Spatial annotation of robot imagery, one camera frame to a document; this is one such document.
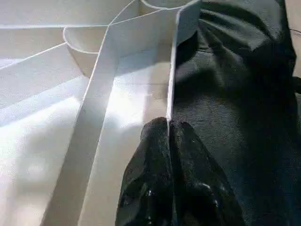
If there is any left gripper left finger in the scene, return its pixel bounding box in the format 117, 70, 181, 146
115, 117, 174, 226

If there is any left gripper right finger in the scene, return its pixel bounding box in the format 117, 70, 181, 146
170, 120, 245, 226

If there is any white plastic table top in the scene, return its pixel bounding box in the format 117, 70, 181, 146
0, 0, 203, 226

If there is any black table mat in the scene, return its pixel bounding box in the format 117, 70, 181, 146
173, 0, 301, 226

